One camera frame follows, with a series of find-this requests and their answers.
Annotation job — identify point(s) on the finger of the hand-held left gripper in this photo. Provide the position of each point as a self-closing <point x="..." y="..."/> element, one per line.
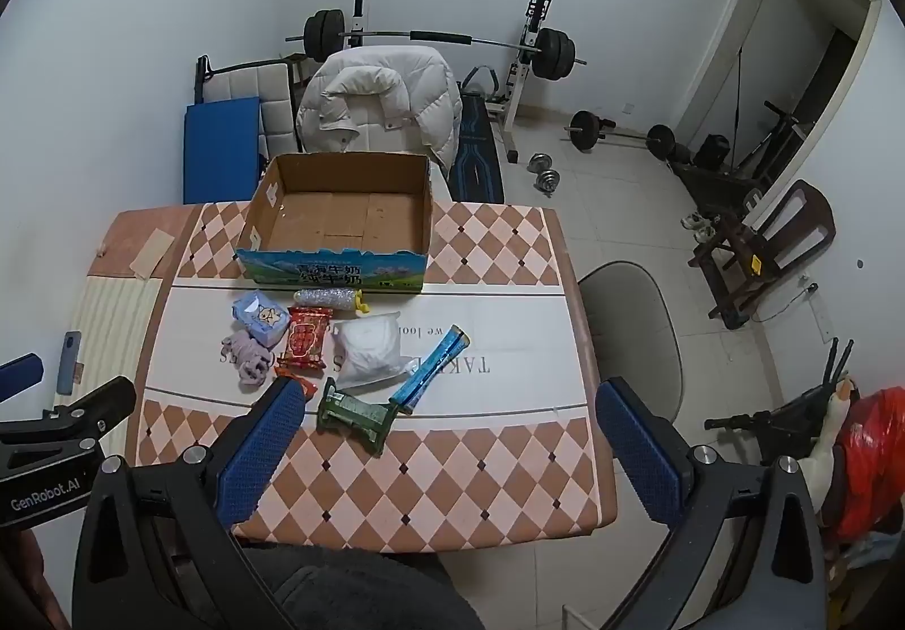
<point x="18" y="377"/>
<point x="99" y="402"/>

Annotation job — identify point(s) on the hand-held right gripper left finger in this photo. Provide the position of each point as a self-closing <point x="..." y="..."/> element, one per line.
<point x="261" y="453"/>

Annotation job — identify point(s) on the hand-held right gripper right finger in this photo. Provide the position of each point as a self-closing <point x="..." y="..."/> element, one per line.
<point x="643" y="460"/>

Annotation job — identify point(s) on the orange snack packet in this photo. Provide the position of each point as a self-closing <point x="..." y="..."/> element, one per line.
<point x="302" y="384"/>

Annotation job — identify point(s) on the purple cloth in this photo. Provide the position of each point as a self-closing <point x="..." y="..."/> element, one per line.
<point x="247" y="358"/>

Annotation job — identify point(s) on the green packet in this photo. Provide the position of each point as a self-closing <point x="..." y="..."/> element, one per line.
<point x="353" y="414"/>

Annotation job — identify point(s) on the red snack packet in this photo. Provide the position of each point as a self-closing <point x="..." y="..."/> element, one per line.
<point x="305" y="339"/>

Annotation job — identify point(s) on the light blue snack packet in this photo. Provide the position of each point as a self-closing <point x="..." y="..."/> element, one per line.
<point x="258" y="317"/>

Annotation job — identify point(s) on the white soft plastic bag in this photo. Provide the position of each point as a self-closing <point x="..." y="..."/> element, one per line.
<point x="371" y="351"/>

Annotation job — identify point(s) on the clear plastic bottle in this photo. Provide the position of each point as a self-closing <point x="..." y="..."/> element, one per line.
<point x="325" y="298"/>

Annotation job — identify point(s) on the long blue packet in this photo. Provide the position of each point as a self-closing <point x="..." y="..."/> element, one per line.
<point x="431" y="370"/>

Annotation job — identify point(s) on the printed cardboard box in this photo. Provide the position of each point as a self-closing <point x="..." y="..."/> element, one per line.
<point x="332" y="220"/>

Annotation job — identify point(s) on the person's left forearm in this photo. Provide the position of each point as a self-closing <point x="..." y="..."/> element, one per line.
<point x="25" y="573"/>

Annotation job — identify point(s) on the blue smartphone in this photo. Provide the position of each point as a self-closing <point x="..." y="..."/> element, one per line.
<point x="69" y="361"/>

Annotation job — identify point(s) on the grey round chair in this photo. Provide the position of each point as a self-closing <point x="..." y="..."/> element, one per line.
<point x="629" y="319"/>

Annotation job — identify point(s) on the person's dark clothing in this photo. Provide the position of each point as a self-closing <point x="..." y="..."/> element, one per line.
<point x="339" y="587"/>

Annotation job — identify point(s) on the white goose plush toy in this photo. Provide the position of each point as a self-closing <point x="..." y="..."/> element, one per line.
<point x="824" y="460"/>

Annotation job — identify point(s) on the checkered tablecloth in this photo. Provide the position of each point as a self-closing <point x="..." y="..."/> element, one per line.
<point x="459" y="481"/>

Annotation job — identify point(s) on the black router antennas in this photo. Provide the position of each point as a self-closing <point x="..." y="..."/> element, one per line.
<point x="840" y="361"/>

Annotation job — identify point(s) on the red plastic bag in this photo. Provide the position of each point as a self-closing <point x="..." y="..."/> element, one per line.
<point x="873" y="453"/>

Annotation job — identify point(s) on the white shoe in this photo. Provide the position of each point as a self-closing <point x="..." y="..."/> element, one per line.
<point x="705" y="233"/>
<point x="693" y="219"/>

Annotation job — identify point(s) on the dark wooden chair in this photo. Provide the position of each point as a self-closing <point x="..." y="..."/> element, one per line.
<point x="799" y="227"/>

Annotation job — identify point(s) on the blue folded mat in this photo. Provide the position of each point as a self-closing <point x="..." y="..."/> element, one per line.
<point x="220" y="149"/>

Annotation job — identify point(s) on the metal dumbbell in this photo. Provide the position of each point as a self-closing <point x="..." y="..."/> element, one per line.
<point x="539" y="160"/>
<point x="548" y="182"/>

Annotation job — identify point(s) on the black bag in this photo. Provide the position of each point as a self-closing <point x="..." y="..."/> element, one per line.
<point x="711" y="152"/>

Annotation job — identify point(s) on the small floor barbell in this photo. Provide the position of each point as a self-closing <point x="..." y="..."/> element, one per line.
<point x="585" y="130"/>

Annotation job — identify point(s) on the black weight bench pad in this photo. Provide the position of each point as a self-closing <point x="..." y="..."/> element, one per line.
<point x="477" y="156"/>

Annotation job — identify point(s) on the black exercise machine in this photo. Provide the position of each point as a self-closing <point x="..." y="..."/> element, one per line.
<point x="774" y="139"/>

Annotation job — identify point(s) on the white cushioned panel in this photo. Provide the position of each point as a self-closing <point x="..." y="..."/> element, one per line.
<point x="272" y="100"/>

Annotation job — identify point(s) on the white puffer jacket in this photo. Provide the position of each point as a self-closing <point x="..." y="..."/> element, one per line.
<point x="375" y="100"/>

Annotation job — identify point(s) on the white weight bench rack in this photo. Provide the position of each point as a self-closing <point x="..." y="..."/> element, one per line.
<point x="520" y="93"/>

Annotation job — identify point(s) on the barbell with black plates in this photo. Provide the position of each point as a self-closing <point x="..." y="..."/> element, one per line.
<point x="324" y="33"/>

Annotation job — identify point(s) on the black metal frame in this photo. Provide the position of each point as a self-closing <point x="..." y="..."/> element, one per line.
<point x="201" y="75"/>

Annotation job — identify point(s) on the white door frame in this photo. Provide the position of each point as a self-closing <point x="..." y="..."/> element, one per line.
<point x="714" y="50"/>

